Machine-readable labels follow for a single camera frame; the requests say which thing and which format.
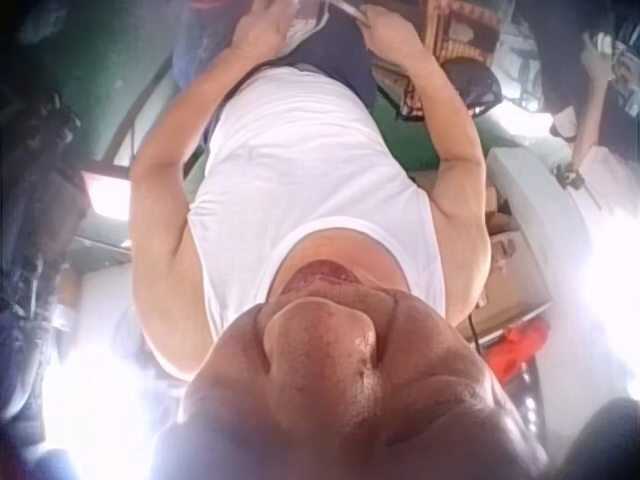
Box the black round bag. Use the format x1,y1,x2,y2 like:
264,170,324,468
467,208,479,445
439,59,502,119

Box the person's left hand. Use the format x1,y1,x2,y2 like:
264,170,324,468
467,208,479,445
230,0,297,59

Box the cardboard box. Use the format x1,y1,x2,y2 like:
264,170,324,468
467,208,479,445
469,172,554,341

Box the person's legs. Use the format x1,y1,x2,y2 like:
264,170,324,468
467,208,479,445
278,13,377,110

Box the pale pink box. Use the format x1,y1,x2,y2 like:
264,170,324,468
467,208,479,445
80,168,134,222

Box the dark heap of things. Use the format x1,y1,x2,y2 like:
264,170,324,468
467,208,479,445
0,84,94,421

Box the thin metal tool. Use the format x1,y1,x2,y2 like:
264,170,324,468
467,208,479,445
335,0,372,25

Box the blue cloth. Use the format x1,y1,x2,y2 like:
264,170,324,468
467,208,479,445
172,0,246,86

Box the red plastic object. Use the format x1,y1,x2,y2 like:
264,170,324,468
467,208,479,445
489,319,551,374

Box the woven wooden basket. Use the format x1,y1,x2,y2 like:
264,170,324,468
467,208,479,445
399,0,507,121

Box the person's right hand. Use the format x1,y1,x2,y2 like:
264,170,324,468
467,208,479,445
357,4,434,64

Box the white striped cloth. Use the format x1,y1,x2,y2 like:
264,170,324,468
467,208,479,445
285,0,335,53

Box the white foam box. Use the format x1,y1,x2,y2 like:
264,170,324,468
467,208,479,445
487,145,594,306

